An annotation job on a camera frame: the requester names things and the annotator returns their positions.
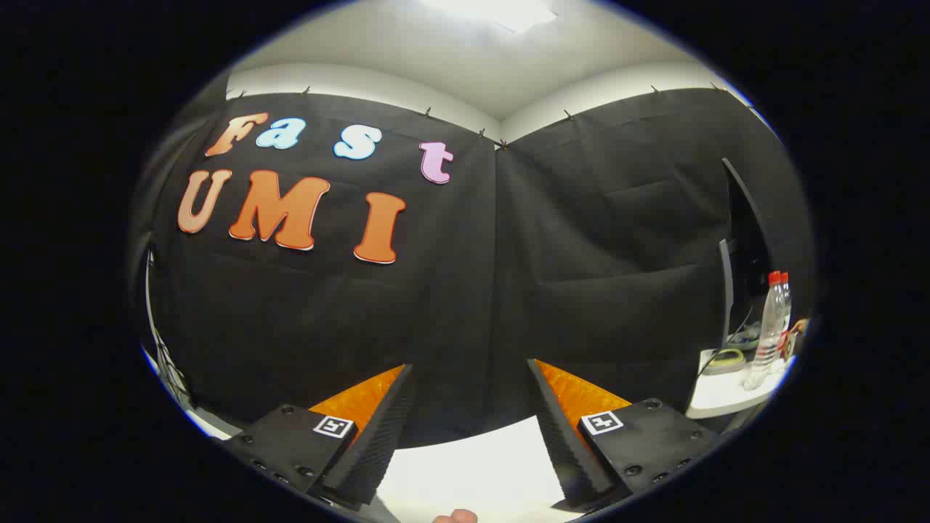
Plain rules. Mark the ceiling light panel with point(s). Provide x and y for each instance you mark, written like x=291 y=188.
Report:
x=494 y=11

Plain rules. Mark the white backdrop frame pole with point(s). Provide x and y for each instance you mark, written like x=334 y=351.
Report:
x=148 y=290

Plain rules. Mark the clear water bottle red cap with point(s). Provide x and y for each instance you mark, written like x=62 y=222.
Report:
x=766 y=334
x=786 y=298

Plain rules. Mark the olive tape roll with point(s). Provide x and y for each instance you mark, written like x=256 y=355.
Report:
x=716 y=361

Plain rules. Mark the black monitor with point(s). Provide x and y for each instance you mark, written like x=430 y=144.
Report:
x=748 y=247

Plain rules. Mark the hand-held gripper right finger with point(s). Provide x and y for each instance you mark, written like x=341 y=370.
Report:
x=563 y=443

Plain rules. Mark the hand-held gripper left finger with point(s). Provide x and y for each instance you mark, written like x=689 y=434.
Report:
x=378 y=443

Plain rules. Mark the white side table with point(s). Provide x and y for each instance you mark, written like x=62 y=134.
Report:
x=726 y=396

